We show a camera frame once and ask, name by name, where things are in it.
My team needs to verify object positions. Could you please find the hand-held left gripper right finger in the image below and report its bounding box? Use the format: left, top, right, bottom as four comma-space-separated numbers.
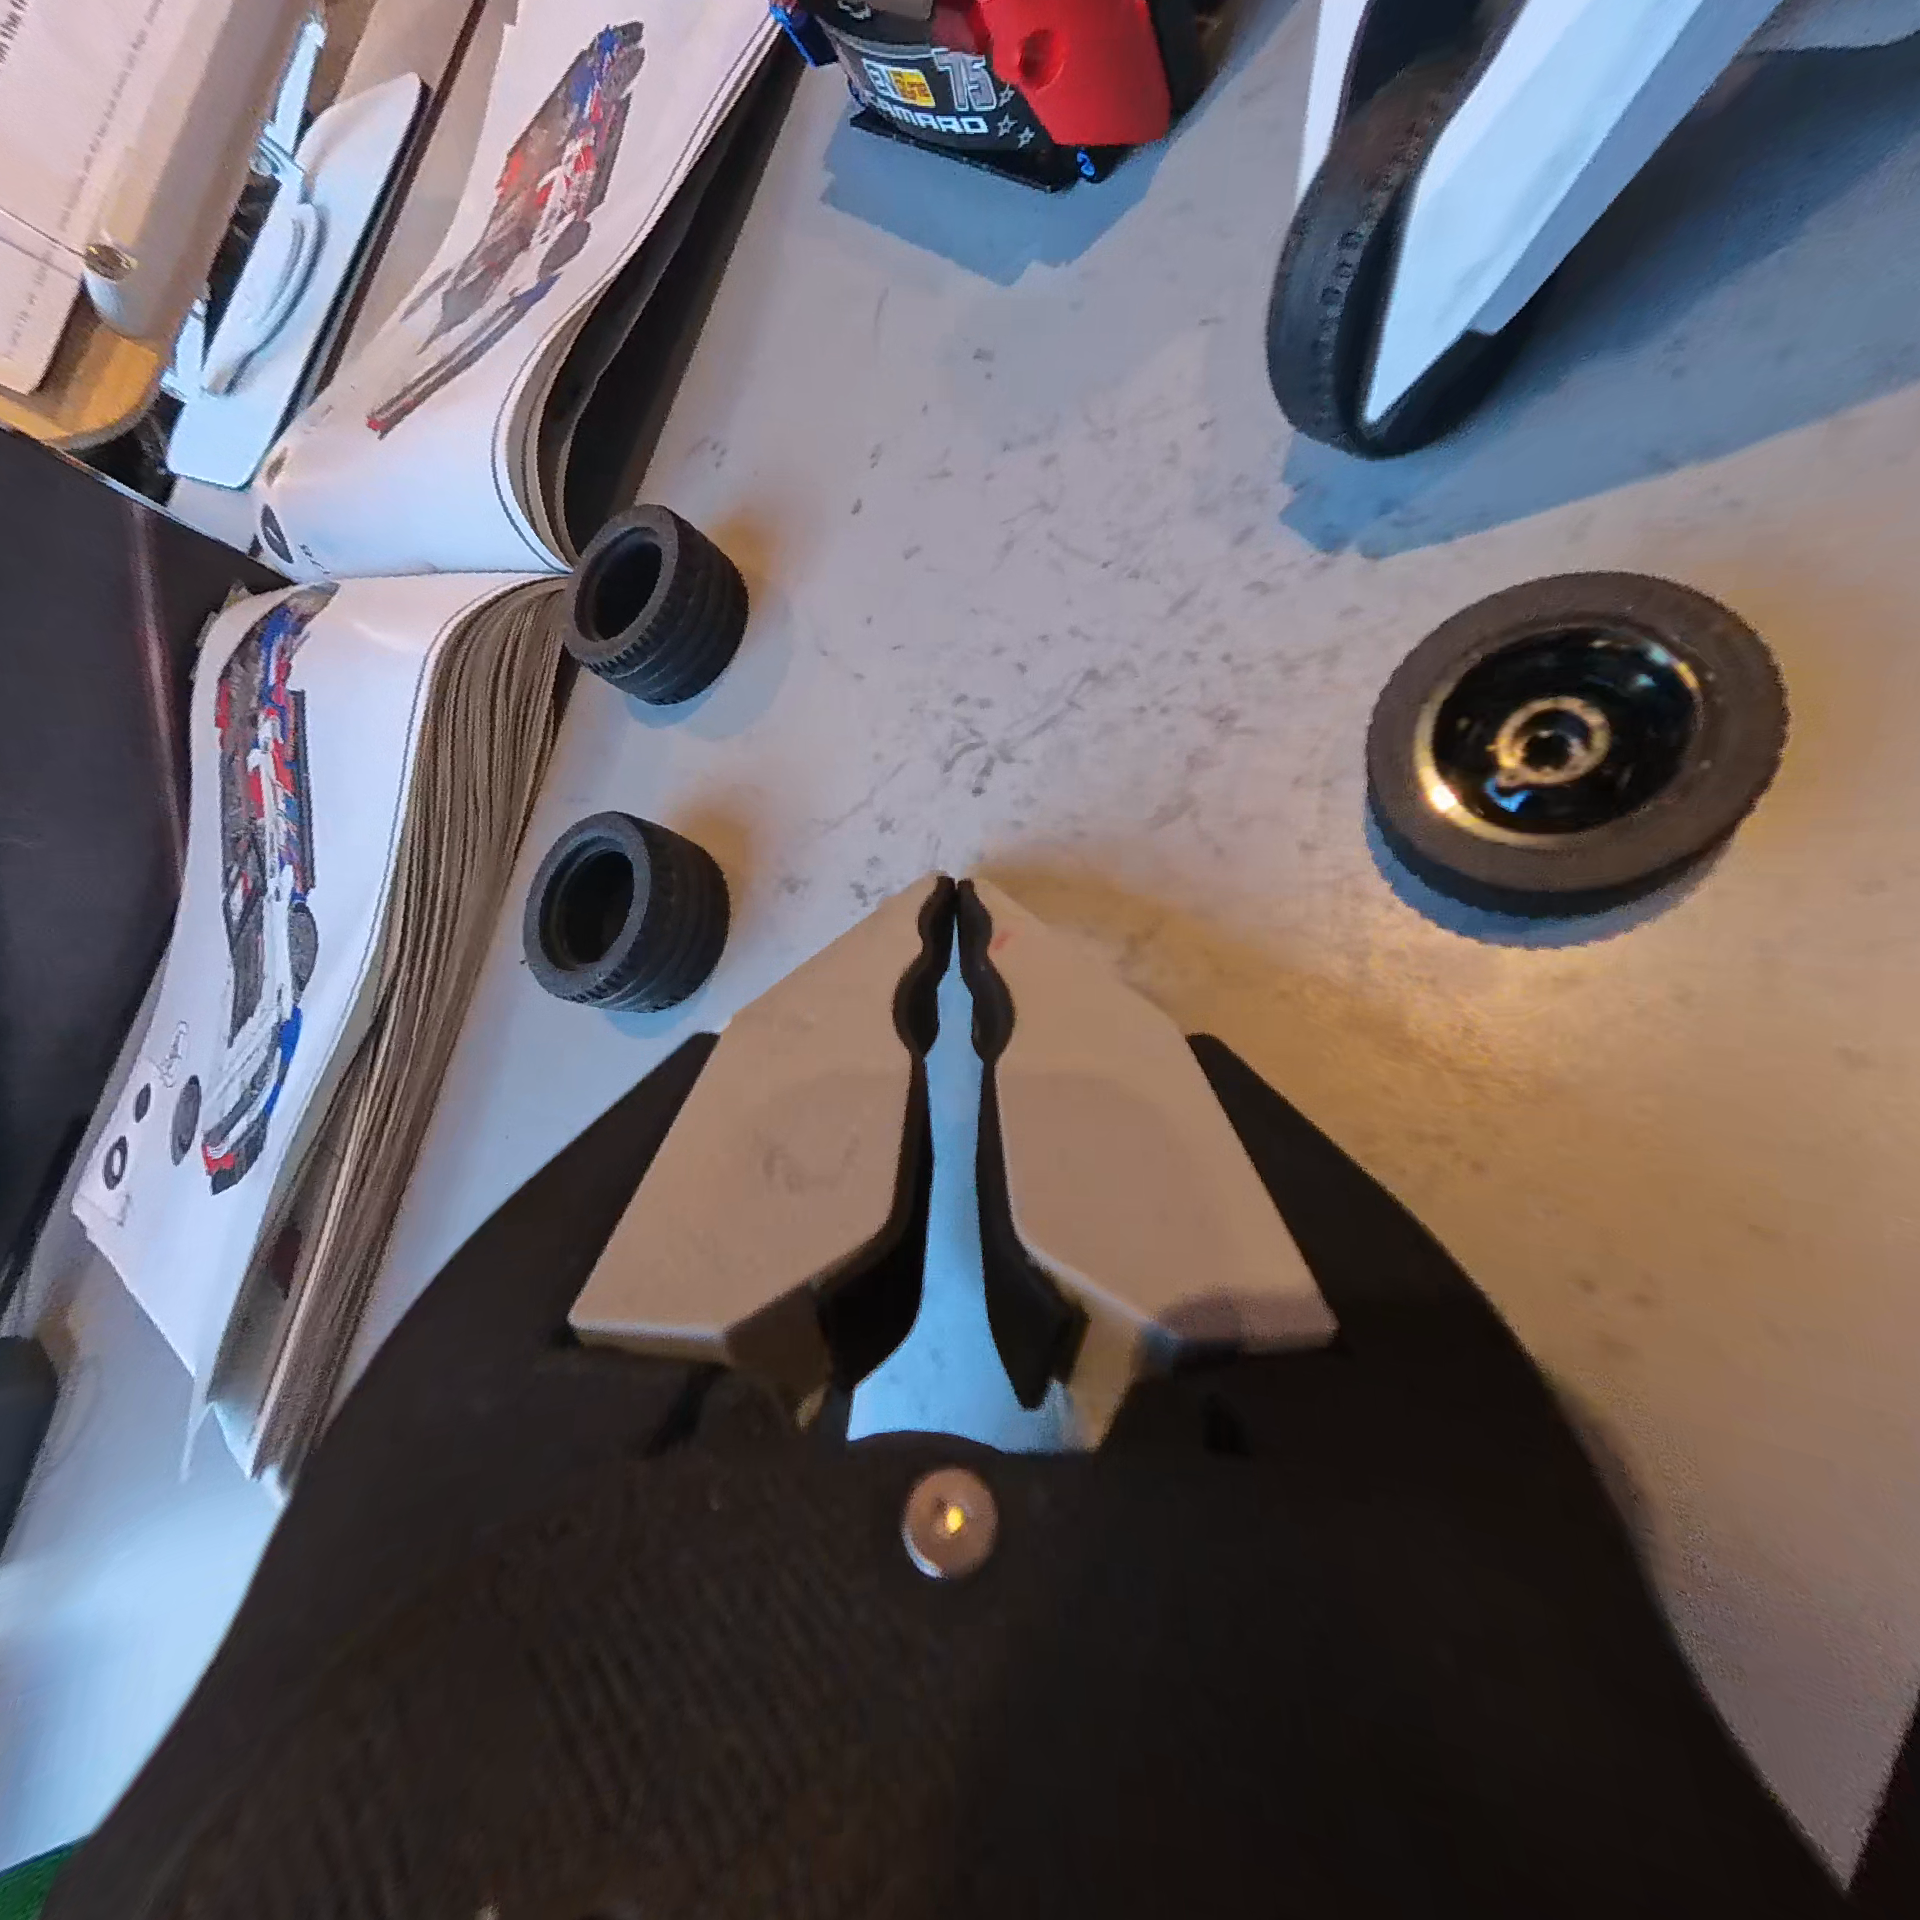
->
959, 879, 1339, 1453

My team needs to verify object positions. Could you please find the white brick toy race car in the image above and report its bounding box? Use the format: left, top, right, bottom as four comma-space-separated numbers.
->
772, 0, 1210, 194

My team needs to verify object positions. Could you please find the black rubber toy tyre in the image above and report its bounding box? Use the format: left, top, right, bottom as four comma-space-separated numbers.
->
563, 505, 753, 707
521, 809, 731, 1016

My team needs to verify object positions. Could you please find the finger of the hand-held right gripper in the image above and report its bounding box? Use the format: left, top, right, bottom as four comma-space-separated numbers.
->
1351, 0, 1789, 459
1266, 0, 1480, 443

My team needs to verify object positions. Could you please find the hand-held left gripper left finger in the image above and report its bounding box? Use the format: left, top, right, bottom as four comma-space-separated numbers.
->
567, 873, 963, 1427

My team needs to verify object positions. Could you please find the black toy wheel with rim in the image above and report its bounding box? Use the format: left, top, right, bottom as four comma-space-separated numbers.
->
1365, 570, 1789, 917

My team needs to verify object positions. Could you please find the dark toy car box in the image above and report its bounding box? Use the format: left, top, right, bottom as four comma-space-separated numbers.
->
0, 428, 295, 1307

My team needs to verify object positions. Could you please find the wooden clipboard with instruction sheet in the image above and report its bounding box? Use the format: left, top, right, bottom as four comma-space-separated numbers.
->
0, 0, 325, 452

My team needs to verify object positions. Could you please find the open instruction booklet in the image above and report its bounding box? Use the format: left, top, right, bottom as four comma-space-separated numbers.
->
67, 0, 788, 1489

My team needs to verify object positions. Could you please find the white device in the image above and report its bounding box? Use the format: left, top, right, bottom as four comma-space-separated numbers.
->
165, 17, 437, 489

